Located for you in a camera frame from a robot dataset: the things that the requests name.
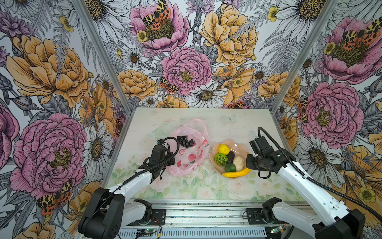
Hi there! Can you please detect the yellow banana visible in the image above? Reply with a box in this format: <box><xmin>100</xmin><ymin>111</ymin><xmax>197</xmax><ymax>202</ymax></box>
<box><xmin>222</xmin><ymin>168</ymin><xmax>251</xmax><ymax>178</ymax></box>

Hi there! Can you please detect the white garlic bulb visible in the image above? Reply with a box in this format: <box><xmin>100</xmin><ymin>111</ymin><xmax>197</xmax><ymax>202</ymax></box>
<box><xmin>233</xmin><ymin>155</ymin><xmax>245</xmax><ymax>171</ymax></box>

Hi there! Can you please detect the pink scalloped bowl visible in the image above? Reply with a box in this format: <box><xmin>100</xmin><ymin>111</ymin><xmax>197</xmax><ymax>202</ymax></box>
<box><xmin>210</xmin><ymin>140</ymin><xmax>251</xmax><ymax>178</ymax></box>

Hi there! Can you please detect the dark brown fruit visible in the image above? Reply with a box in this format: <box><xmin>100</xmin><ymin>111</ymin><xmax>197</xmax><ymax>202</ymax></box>
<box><xmin>226</xmin><ymin>151</ymin><xmax>235</xmax><ymax>163</ymax></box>

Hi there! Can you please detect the green avocado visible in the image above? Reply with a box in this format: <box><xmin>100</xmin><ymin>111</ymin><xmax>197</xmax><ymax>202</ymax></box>
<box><xmin>224</xmin><ymin>163</ymin><xmax>236</xmax><ymax>173</ymax></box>

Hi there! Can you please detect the green bumpy fruit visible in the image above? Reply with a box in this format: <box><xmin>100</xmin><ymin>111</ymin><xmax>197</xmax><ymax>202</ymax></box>
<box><xmin>214</xmin><ymin>153</ymin><xmax>228</xmax><ymax>167</ymax></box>

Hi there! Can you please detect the yellow lemon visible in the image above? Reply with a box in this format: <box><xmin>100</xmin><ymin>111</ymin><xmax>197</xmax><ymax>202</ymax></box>
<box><xmin>218</xmin><ymin>144</ymin><xmax>230</xmax><ymax>155</ymax></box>

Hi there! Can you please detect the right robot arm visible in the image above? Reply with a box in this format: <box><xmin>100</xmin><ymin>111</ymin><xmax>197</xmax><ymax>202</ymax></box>
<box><xmin>246</xmin><ymin>137</ymin><xmax>366</xmax><ymax>239</ymax></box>

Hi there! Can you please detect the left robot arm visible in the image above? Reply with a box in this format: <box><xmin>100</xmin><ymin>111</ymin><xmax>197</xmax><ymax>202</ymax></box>
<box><xmin>78</xmin><ymin>145</ymin><xmax>175</xmax><ymax>239</ymax></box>

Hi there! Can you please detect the black grape bunch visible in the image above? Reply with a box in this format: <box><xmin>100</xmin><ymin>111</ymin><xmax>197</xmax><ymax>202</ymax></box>
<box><xmin>177</xmin><ymin>135</ymin><xmax>196</xmax><ymax>148</ymax></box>

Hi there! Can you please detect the right green circuit board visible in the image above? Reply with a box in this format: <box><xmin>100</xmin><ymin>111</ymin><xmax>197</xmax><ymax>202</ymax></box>
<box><xmin>270</xmin><ymin>226</ymin><xmax>284</xmax><ymax>234</ymax></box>

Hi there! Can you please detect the green circuit board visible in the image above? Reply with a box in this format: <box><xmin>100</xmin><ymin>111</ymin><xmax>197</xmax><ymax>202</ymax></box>
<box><xmin>270</xmin><ymin>226</ymin><xmax>284</xmax><ymax>234</ymax></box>
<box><xmin>135</xmin><ymin>229</ymin><xmax>158</xmax><ymax>238</ymax></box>

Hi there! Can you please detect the left green circuit board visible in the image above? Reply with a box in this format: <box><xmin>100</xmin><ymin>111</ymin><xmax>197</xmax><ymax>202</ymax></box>
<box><xmin>135</xmin><ymin>229</ymin><xmax>158</xmax><ymax>238</ymax></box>

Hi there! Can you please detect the left black cable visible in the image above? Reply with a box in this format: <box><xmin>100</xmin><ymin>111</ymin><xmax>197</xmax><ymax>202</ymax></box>
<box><xmin>89</xmin><ymin>136</ymin><xmax>180</xmax><ymax>222</ymax></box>

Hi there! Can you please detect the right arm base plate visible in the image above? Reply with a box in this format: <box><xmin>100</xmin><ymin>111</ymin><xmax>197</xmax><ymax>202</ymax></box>
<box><xmin>244</xmin><ymin>208</ymin><xmax>267</xmax><ymax>225</ymax></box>

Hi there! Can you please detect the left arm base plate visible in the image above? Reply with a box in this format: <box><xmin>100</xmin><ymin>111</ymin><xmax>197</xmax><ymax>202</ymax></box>
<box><xmin>129</xmin><ymin>209</ymin><xmax>167</xmax><ymax>226</ymax></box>

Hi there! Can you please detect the aluminium front rail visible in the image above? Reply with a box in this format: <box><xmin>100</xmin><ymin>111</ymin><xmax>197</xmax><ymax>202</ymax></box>
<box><xmin>76</xmin><ymin>199</ymin><xmax>317</xmax><ymax>239</ymax></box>

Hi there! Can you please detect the right black corrugated cable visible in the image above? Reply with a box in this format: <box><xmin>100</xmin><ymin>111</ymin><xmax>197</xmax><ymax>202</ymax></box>
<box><xmin>257</xmin><ymin>126</ymin><xmax>382</xmax><ymax>222</ymax></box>

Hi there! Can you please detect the left aluminium frame post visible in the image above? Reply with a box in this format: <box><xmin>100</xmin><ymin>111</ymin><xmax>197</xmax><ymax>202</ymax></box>
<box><xmin>71</xmin><ymin>0</ymin><xmax>132</xmax><ymax>116</ymax></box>

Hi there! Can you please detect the aluminium frame post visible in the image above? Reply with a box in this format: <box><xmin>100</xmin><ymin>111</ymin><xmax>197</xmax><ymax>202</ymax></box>
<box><xmin>71</xmin><ymin>0</ymin><xmax>132</xmax><ymax>116</ymax></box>
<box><xmin>270</xmin><ymin>0</ymin><xmax>341</xmax><ymax>114</ymax></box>

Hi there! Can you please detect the right aluminium frame post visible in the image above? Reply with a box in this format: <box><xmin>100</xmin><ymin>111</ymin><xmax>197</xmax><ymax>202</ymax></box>
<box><xmin>270</xmin><ymin>0</ymin><xmax>341</xmax><ymax>114</ymax></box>

